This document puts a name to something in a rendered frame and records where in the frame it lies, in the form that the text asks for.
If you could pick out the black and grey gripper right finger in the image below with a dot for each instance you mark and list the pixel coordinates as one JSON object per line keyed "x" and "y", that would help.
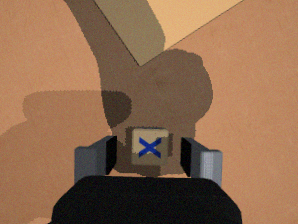
{"x": 198, "y": 161}

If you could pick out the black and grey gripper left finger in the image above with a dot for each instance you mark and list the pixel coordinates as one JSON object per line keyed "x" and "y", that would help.
{"x": 98, "y": 158}

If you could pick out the tan flat mat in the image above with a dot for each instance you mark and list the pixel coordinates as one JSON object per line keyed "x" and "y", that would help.
{"x": 150, "y": 27}

